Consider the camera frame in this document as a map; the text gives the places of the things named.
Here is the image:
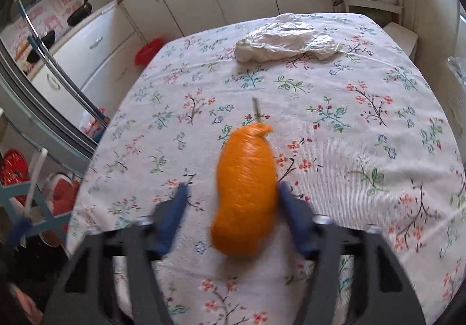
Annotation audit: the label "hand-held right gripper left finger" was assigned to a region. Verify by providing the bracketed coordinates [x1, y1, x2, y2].
[44, 182, 190, 325]

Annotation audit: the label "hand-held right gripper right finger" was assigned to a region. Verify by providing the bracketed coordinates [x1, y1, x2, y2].
[278, 181, 426, 325]

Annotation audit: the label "orange pumpkin piece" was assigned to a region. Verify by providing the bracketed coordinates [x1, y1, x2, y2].
[210, 123, 279, 258]

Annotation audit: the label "red trash bin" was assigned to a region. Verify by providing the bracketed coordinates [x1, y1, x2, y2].
[135, 37, 164, 67]

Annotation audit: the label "blue and white folding rack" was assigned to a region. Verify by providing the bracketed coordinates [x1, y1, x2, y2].
[0, 148, 73, 249]

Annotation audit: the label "red cushion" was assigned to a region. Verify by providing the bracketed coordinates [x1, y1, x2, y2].
[0, 148, 31, 198]

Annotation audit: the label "grey metal poles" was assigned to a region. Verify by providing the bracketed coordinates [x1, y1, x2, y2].
[0, 0, 110, 165]

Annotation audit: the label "crumpled white paper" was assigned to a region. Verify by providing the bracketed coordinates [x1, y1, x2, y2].
[235, 13, 343, 63]

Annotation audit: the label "white stool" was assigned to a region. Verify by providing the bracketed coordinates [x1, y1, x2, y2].
[384, 21, 419, 60]

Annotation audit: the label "black wok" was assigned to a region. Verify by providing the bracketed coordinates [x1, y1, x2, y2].
[25, 30, 57, 63]

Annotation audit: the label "clear plastic bag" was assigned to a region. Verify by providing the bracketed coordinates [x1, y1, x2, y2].
[448, 56, 466, 93]

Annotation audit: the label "black frying pan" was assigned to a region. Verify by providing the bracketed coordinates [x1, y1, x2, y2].
[67, 0, 93, 27]

